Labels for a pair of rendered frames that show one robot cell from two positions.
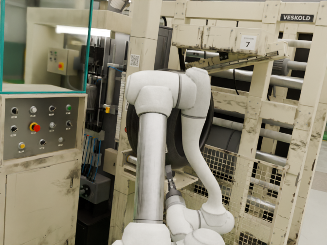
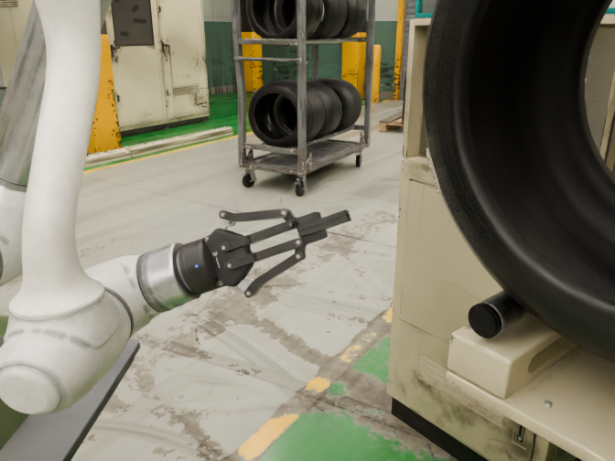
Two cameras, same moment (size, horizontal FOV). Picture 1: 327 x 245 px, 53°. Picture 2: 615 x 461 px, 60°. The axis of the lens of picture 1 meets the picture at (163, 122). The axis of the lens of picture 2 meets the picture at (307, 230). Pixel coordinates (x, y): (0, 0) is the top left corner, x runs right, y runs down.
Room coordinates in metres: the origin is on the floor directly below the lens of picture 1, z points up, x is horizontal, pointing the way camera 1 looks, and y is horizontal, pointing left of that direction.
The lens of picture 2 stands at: (1.74, -0.72, 1.24)
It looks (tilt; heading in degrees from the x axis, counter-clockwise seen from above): 21 degrees down; 106
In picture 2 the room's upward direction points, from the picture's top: straight up
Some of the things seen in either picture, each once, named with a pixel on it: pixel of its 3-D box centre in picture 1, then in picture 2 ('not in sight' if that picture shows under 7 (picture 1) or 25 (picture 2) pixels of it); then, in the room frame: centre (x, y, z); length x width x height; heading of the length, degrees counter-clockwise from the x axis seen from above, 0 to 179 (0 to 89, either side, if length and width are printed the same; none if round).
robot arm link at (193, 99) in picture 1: (193, 91); not in sight; (1.25, -0.10, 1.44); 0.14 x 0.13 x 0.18; 98
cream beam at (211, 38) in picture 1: (221, 40); not in sight; (2.18, -0.30, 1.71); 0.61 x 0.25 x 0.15; 55
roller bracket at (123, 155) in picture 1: (141, 154); not in sight; (2.10, 0.12, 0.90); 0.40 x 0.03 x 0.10; 145
